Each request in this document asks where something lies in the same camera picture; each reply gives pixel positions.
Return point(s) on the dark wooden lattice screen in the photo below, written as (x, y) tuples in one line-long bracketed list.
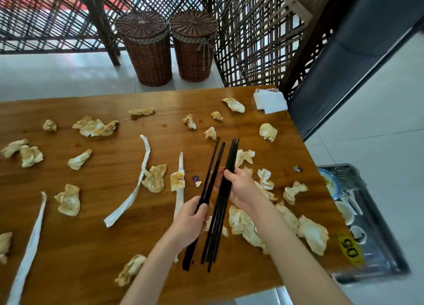
[(251, 49), (99, 26)]

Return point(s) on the dark wooden post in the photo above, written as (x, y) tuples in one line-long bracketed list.
[(308, 49)]

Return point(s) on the white paper napkin pack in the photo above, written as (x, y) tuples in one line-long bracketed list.
[(270, 101)]

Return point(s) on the person's right forearm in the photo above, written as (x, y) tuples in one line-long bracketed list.
[(291, 255)]

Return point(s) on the dark wooden table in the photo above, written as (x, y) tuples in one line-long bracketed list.
[(92, 242)]

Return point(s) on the yellow oval number sticker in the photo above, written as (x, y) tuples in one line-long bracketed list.
[(350, 248)]

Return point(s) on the brown wicker lidded basket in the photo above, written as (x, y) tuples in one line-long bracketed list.
[(147, 49), (193, 46)]

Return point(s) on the blue rimmed plate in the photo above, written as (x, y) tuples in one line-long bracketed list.
[(329, 184)]

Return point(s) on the metal tray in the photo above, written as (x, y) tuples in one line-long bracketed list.
[(381, 242)]

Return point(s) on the grey blue pillar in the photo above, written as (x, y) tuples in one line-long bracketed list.
[(347, 66)]

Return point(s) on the person's right hand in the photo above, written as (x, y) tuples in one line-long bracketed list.
[(243, 190)]

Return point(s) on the person's left hand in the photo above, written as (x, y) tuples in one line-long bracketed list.
[(190, 222)]

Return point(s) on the person's left forearm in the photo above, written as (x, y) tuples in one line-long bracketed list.
[(149, 275)]

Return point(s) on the used napkins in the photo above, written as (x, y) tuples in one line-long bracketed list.
[(313, 235)]

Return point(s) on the white bowl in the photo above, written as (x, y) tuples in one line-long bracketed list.
[(344, 212)]

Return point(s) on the white spoon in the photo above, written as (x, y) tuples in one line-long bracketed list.
[(356, 203), (347, 195)]

